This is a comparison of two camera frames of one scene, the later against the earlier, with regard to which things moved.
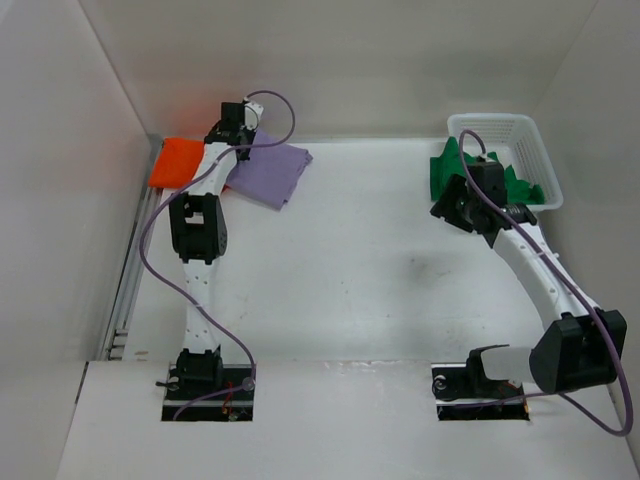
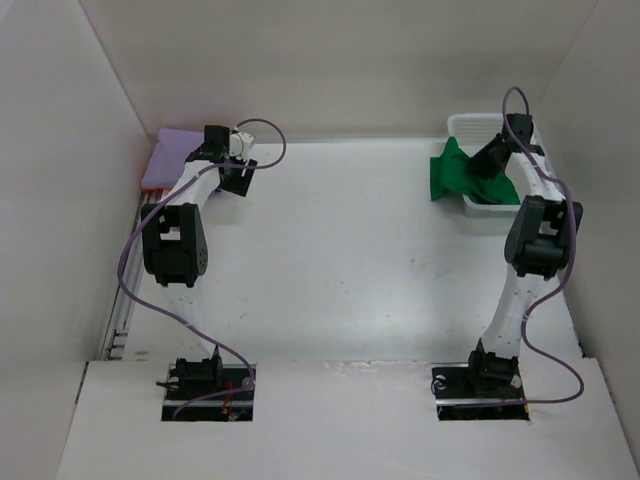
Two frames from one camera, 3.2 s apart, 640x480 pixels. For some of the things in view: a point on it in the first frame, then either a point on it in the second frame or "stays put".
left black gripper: [250, 134] -> [240, 185]
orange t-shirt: [177, 162] -> [155, 191]
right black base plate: [464, 395] stays put
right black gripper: [445, 207] -> [479, 161]
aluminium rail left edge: [114, 343] stays put
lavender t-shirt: [270, 174] -> [168, 152]
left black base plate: [233, 403] stays put
